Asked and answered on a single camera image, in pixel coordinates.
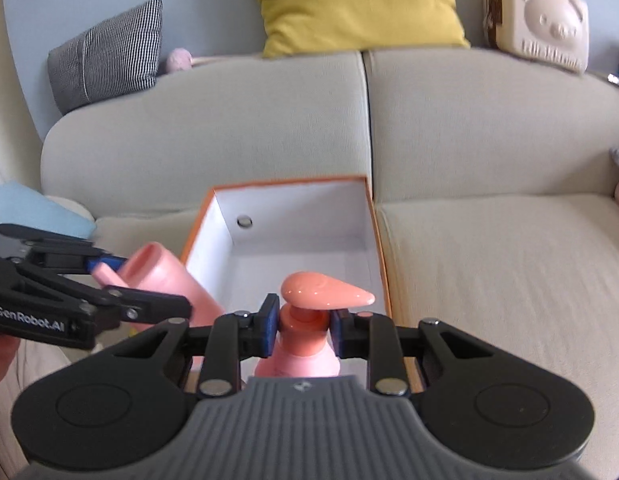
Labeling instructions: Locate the pink plastic bottle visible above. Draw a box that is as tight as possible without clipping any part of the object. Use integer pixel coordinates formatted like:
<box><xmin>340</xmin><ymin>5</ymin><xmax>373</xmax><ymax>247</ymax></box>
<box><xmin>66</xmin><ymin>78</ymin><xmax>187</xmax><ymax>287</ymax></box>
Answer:
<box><xmin>91</xmin><ymin>242</ymin><xmax>224</xmax><ymax>326</ymax></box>

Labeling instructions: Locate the pink pump bottle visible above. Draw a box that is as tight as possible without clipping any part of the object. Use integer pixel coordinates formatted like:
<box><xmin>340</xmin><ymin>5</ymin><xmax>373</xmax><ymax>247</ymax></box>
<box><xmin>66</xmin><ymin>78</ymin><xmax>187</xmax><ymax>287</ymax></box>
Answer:
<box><xmin>254</xmin><ymin>272</ymin><xmax>375</xmax><ymax>378</ymax></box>

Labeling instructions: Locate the person's left hand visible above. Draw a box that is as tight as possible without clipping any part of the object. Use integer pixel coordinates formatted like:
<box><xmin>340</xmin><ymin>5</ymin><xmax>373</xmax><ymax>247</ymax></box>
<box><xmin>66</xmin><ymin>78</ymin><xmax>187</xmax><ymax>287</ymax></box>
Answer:
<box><xmin>0</xmin><ymin>334</ymin><xmax>21</xmax><ymax>382</ymax></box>

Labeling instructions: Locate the light blue cushion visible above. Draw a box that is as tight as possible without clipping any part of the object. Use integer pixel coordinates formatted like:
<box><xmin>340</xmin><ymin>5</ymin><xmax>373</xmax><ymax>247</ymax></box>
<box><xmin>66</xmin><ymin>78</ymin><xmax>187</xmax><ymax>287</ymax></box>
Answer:
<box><xmin>0</xmin><ymin>182</ymin><xmax>96</xmax><ymax>238</ymax></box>

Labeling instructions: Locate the orange white cardboard box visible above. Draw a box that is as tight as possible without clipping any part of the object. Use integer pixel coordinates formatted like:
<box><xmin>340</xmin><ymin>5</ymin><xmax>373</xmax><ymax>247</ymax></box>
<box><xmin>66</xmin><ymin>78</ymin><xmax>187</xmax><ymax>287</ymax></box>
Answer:
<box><xmin>181</xmin><ymin>177</ymin><xmax>391</xmax><ymax>314</ymax></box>

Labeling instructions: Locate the black white checkered cushion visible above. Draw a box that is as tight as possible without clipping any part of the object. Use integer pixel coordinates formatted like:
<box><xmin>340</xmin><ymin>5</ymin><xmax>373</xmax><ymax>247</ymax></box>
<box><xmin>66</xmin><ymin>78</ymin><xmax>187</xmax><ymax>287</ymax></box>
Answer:
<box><xmin>47</xmin><ymin>0</ymin><xmax>163</xmax><ymax>115</ymax></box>

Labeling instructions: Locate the pink plush toy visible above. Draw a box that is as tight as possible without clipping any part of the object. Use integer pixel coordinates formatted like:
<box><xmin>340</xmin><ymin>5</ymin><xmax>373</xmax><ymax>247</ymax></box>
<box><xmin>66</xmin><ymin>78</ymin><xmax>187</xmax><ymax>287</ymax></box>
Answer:
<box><xmin>165</xmin><ymin>48</ymin><xmax>224</xmax><ymax>74</ymax></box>

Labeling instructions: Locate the beige fabric sofa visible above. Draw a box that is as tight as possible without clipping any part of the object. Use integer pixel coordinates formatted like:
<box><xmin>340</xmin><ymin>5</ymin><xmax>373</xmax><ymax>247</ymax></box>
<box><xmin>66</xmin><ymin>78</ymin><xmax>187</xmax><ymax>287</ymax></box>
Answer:
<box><xmin>40</xmin><ymin>49</ymin><xmax>619</xmax><ymax>479</ymax></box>

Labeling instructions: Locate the yellow cushion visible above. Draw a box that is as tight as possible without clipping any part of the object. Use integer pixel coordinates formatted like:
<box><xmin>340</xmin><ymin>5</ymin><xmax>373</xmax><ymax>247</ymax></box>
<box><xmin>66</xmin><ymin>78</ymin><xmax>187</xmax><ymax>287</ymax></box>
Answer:
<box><xmin>257</xmin><ymin>0</ymin><xmax>469</xmax><ymax>58</ymax></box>

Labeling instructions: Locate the cream bear suitcase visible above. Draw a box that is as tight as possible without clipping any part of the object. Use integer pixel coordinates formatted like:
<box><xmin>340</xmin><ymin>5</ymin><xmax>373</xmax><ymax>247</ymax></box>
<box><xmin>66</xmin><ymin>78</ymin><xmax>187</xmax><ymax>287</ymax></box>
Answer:
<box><xmin>483</xmin><ymin>0</ymin><xmax>589</xmax><ymax>74</ymax></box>

